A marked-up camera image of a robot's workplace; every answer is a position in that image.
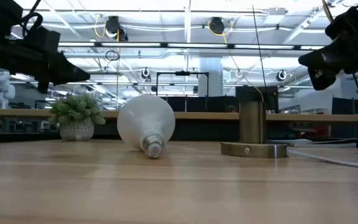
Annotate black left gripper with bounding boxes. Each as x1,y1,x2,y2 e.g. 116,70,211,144
0,34,91,94

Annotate brass lamp base socket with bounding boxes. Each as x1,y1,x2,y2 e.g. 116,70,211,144
221,101,290,159

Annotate white flood light bulb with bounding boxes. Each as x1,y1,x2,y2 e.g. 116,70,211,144
116,94,177,159

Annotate green plant in white pot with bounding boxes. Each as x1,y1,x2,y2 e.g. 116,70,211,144
47,94,107,142

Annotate dark blue partition panels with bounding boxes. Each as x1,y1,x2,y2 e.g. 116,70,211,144
331,96,358,139

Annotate waterfall cover book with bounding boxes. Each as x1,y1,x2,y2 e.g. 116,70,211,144
286,138,357,148

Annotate black monitor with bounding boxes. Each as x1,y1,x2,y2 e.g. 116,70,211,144
235,85,280,113

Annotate white round column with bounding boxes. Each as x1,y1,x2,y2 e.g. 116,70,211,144
198,57,224,97

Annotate black partition panels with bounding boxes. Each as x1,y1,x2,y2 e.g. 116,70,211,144
162,95,239,113

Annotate long light wooden table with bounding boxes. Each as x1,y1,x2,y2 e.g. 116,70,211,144
0,108,358,123

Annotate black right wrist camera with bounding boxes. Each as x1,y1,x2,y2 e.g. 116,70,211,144
324,4,358,41

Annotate thin black hanging cable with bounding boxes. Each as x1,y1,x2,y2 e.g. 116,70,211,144
252,4,269,94

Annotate black aluminium table frame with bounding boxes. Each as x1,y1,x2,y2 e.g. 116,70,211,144
0,132,358,149

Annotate white lamp power cord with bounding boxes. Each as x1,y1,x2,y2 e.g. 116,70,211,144
287,149,358,171

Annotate black frame stand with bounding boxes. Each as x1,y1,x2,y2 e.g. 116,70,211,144
155,70,210,98

